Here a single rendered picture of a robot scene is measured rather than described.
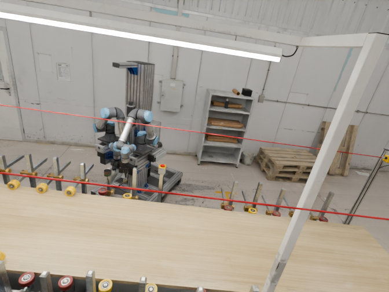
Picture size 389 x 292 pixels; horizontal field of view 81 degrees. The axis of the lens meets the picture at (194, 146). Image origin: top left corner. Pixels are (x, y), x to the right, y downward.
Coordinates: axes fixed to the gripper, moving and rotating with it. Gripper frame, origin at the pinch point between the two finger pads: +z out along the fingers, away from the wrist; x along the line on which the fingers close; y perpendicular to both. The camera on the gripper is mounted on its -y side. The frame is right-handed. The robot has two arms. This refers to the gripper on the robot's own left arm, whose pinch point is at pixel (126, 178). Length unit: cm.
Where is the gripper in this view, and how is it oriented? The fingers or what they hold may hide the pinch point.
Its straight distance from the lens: 245.5
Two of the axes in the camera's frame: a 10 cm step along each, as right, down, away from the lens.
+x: 0.0, 4.1, -9.1
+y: -9.9, -1.3, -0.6
